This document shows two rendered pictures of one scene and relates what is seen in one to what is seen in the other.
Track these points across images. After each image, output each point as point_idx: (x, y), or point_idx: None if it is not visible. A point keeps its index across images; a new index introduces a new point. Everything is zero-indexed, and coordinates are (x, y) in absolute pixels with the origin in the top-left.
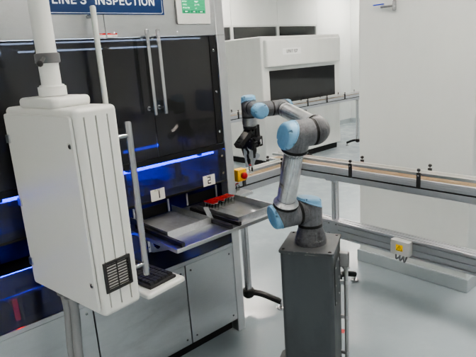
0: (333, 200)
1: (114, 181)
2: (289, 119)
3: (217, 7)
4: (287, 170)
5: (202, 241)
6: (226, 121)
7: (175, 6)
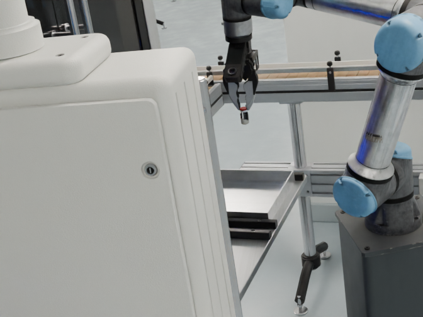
0: (297, 134)
1: (214, 219)
2: (339, 11)
3: None
4: (395, 107)
5: (249, 278)
6: (153, 32)
7: None
